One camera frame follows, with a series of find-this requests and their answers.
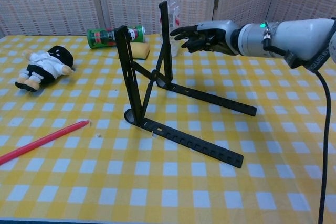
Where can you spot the black folding laptop stand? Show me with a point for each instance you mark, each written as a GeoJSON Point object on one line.
{"type": "Point", "coordinates": [131, 90]}

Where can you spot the brass screen hinge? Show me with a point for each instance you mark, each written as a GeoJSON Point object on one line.
{"type": "Point", "coordinates": [216, 2]}

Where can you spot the clear plastic water bottle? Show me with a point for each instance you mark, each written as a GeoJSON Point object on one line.
{"type": "Point", "coordinates": [174, 11]}

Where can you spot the green Pringles can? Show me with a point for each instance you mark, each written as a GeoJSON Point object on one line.
{"type": "Point", "coordinates": [102, 37]}

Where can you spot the red pen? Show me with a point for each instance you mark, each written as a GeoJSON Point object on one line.
{"type": "Point", "coordinates": [39, 141]}

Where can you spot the yellow sponge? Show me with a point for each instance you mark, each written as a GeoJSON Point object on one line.
{"type": "Point", "coordinates": [140, 51]}

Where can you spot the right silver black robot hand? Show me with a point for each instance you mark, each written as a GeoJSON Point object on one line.
{"type": "Point", "coordinates": [218, 37]}

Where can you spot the black white plush doll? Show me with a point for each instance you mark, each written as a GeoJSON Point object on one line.
{"type": "Point", "coordinates": [47, 66]}

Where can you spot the yellow white checkered tablecloth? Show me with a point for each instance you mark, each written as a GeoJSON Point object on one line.
{"type": "Point", "coordinates": [236, 182]}

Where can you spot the small clear round cap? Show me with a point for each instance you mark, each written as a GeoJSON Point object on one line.
{"type": "Point", "coordinates": [153, 135]}

